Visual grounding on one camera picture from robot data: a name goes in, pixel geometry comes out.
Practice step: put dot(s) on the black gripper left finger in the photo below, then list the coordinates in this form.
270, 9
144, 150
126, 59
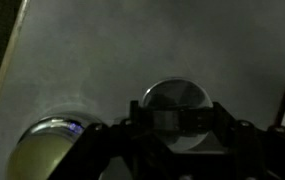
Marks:
142, 121

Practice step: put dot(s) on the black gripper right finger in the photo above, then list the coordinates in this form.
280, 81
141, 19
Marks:
202, 120

